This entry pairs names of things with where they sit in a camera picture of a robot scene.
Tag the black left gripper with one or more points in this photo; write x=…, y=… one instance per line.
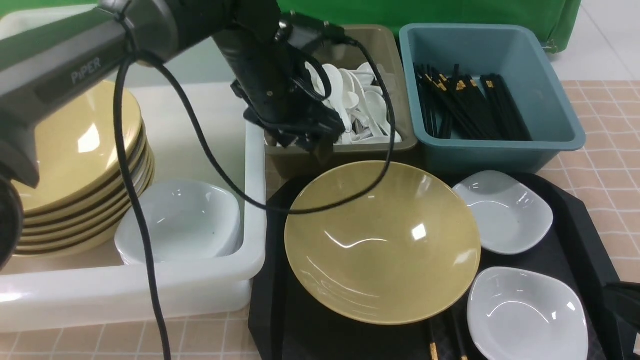
x=271, y=76

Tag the yellow noodle bowl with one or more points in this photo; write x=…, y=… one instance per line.
x=405, y=252

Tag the white square dish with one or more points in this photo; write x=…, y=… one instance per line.
x=511, y=218
x=515, y=314

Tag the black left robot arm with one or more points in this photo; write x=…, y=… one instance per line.
x=45, y=68

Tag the white spoons pile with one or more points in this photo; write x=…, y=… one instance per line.
x=360, y=104

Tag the white plastic tub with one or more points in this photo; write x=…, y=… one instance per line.
x=95, y=288

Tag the olive plastic bin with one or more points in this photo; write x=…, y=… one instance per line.
x=381, y=44

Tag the stack of white dishes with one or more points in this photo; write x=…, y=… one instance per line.
x=190, y=220

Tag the black chopsticks bundle in bin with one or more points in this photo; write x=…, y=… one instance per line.
x=482, y=109

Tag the stack of yellow bowls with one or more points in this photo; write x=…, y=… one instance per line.
x=81, y=196

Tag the black serving tray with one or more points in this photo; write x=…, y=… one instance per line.
x=287, y=323

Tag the teal plastic bin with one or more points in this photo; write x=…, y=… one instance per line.
x=516, y=54

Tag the green backdrop cloth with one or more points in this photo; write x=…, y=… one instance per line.
x=551, y=21

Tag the black chopstick on tray left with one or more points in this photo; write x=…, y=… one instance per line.
x=430, y=334

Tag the black chopstick on tray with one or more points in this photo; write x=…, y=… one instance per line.
x=430, y=334
x=458, y=334

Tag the black chopstick on tray right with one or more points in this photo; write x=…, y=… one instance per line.
x=458, y=334

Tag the beige checkered tablecloth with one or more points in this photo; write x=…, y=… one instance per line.
x=604, y=175

